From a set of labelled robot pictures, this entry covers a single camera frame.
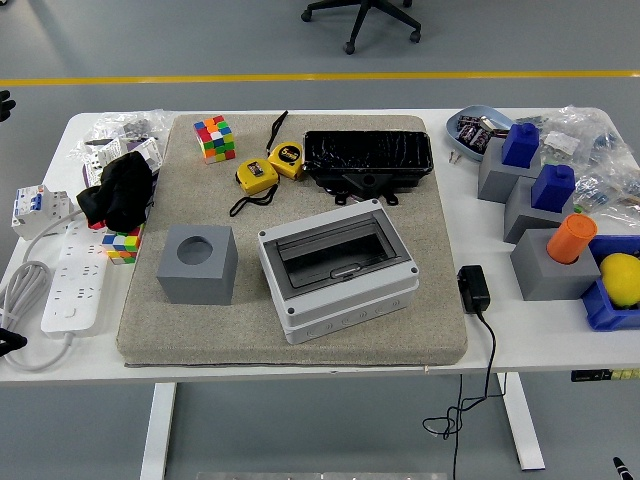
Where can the clear bag of screws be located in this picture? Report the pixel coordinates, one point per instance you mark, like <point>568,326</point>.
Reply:
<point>115,122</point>

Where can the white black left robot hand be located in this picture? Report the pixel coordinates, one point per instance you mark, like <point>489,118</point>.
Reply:
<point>6,105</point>

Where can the clear bag of white parts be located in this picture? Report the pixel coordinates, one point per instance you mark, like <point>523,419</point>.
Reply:
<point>560,142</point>

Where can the white purple socket package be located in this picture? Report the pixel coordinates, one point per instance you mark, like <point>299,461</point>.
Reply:
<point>145,150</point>

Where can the white table leg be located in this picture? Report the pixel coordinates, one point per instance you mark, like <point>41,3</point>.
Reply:
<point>157,430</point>
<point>522,425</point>

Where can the black plastic enclosure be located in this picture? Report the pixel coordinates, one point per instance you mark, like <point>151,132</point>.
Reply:
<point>370,150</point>

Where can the grey block with round hole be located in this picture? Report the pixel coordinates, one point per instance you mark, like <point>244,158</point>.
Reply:
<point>200,285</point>

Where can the large clear plastic bag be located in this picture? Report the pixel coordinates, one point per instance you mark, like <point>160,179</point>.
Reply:
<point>590,125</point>

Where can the white power strip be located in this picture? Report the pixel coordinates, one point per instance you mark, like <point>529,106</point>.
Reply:
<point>75,280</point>

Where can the yellow tape measure, small label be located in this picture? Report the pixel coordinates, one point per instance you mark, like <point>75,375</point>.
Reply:
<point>255,175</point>

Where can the blue plastic bin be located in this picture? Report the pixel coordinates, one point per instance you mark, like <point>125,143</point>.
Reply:
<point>600,312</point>

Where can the blue stepped block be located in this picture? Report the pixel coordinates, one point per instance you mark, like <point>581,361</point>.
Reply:
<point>520,147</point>
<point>552,190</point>

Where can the silver foil packet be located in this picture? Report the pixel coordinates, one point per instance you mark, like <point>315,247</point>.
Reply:
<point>492,125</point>

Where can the black table control panel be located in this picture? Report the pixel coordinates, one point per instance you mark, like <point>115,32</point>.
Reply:
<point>600,375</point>

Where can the yellow tape measure, 5m label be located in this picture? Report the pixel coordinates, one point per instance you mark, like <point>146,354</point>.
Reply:
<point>287,157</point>

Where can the grey-brown fabric mat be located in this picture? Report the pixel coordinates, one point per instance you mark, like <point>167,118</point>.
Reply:
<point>400,345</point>

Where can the smoked transparent box lid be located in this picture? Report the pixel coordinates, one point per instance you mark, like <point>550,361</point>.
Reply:
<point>340,250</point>

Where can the purple snack packet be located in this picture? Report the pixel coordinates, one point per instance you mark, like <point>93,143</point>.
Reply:
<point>475,137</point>
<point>469,121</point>

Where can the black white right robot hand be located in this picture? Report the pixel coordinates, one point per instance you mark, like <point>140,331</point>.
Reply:
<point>621,469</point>

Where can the yellow fruit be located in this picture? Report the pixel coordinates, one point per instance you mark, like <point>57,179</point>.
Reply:
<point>622,277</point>

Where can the black cloth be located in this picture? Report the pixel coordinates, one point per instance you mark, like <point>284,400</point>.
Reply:
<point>120,190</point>

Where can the blue-grey shallow bowl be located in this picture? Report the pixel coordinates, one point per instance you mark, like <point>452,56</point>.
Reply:
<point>456,142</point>

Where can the white circuit breaker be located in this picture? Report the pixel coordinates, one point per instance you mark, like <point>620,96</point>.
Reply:
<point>35,210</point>

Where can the colourful puzzle cube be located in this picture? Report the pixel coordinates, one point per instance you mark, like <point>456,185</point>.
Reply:
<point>122,245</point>
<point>215,140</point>

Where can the grey plastic junction box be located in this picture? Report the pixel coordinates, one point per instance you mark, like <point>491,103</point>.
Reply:
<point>350,320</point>

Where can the grey holder block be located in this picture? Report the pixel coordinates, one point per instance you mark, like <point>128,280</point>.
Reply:
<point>495,180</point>
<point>545,280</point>
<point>520,220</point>

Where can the clear bag of blue parts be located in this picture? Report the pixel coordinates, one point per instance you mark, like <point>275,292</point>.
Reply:
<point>600,192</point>

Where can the orange cylinder battery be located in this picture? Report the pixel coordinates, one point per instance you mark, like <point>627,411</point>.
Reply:
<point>570,240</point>

